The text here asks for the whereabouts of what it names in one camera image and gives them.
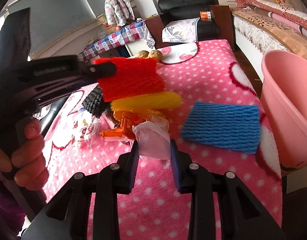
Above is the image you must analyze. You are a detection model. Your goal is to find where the red foam net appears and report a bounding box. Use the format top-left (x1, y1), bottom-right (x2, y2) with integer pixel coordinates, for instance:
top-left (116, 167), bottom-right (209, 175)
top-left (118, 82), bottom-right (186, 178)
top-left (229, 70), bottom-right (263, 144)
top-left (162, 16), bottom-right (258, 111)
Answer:
top-left (93, 57), bottom-right (165, 102)

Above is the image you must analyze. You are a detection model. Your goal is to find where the orange plastic wrapper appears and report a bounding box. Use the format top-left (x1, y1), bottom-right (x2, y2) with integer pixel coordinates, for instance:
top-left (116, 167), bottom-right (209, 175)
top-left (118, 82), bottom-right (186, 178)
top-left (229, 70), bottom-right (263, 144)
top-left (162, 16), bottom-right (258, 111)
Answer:
top-left (99, 109), bottom-right (167, 140)

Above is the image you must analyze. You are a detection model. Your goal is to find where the pink clear plastic bag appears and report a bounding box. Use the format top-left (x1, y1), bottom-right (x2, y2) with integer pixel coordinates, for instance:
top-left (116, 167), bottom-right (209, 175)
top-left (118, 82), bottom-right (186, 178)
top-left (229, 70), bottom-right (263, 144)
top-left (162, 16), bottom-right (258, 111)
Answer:
top-left (132, 115), bottom-right (171, 160)

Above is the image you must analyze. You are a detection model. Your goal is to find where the person's left hand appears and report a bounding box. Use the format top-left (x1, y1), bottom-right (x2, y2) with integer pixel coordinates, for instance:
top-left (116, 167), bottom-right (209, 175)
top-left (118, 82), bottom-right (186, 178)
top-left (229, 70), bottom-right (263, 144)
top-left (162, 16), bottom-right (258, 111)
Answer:
top-left (0, 118), bottom-right (49, 191)

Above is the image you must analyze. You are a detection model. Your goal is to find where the black foam net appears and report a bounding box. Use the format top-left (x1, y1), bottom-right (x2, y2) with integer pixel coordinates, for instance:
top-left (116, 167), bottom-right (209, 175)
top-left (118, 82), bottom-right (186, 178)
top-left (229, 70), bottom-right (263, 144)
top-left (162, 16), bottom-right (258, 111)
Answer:
top-left (82, 86), bottom-right (106, 118)

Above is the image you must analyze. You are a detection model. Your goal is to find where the white side table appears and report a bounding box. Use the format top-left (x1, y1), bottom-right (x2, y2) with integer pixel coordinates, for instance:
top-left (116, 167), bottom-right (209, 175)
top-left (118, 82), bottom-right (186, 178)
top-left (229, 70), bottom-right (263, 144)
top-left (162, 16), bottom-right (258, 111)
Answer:
top-left (93, 38), bottom-right (154, 61)

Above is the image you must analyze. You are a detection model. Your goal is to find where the red clear snack wrapper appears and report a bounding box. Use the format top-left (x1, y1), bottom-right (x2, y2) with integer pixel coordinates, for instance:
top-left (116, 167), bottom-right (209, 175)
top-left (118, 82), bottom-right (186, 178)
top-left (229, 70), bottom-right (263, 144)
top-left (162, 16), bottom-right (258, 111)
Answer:
top-left (71, 116), bottom-right (101, 148)

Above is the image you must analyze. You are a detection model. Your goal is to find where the checkered tablecloth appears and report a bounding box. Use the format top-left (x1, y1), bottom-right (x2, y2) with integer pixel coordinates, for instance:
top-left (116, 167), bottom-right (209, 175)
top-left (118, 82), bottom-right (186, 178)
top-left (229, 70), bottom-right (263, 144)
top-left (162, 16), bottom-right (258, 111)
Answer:
top-left (78, 21), bottom-right (156, 62)

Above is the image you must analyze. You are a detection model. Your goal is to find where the hanging patterned jacket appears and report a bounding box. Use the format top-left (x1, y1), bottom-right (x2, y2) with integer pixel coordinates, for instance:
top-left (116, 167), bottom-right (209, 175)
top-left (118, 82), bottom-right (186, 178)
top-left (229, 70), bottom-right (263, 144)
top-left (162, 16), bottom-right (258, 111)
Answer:
top-left (104, 0), bottom-right (135, 27)

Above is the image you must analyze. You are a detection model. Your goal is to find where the yellow foam net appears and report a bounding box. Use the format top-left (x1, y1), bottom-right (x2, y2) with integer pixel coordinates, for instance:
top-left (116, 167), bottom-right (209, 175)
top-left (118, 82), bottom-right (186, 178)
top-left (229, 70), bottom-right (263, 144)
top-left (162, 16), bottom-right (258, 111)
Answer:
top-left (111, 92), bottom-right (182, 111)

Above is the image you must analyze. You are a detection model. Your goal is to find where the pink polka dot blanket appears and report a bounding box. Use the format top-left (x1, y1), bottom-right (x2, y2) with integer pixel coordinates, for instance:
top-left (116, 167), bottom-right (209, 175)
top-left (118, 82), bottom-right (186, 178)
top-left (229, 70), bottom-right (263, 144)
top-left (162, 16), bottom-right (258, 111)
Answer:
top-left (43, 40), bottom-right (282, 239)

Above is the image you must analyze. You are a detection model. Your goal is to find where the floral cloth on armchair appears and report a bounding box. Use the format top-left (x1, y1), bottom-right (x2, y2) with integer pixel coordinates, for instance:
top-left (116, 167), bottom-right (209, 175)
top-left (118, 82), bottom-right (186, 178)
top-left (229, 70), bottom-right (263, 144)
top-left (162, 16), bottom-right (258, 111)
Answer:
top-left (162, 18), bottom-right (199, 43)

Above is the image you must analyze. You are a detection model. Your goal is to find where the black leather armchair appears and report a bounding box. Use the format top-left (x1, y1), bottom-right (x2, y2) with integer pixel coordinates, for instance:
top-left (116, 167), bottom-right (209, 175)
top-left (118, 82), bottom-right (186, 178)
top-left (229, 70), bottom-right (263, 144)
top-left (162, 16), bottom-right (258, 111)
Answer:
top-left (158, 0), bottom-right (219, 41)

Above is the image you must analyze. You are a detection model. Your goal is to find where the pink plastic basin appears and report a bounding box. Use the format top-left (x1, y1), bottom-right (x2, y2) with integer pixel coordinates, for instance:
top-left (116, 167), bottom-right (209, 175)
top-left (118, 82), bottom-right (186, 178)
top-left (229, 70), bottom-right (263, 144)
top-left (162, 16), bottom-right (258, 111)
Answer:
top-left (260, 50), bottom-right (307, 173)

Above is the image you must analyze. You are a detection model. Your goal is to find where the orange box on armrest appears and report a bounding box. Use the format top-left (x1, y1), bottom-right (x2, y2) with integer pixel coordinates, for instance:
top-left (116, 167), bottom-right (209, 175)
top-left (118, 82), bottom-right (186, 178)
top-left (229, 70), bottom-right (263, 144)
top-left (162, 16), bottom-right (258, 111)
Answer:
top-left (200, 11), bottom-right (212, 20)

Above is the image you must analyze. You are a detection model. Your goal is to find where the bed with brown sheet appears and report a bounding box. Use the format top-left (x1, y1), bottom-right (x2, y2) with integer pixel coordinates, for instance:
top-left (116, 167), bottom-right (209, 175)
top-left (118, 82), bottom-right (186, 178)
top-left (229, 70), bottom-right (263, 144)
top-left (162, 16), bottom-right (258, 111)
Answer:
top-left (229, 6), bottom-right (307, 66)

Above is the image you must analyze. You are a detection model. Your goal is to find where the red dotted quilt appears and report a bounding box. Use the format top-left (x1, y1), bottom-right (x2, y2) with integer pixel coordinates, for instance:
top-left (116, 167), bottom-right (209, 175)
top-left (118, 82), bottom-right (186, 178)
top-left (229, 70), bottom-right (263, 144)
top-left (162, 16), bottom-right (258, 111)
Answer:
top-left (236, 0), bottom-right (307, 38)

